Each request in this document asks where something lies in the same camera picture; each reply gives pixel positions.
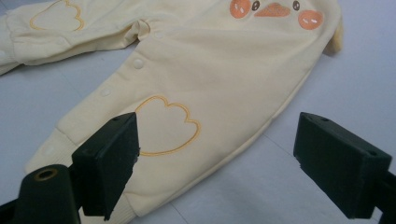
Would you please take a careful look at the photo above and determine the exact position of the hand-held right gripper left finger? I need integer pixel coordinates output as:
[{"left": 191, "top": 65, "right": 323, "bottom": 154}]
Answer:
[{"left": 71, "top": 111, "right": 141, "bottom": 221}]

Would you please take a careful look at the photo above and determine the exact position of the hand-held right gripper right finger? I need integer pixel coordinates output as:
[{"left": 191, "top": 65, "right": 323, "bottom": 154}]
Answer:
[{"left": 292, "top": 111, "right": 393, "bottom": 219}]

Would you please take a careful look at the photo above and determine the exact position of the cream yellow baby romper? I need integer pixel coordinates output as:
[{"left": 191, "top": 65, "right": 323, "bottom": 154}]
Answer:
[{"left": 0, "top": 0, "right": 345, "bottom": 224}]

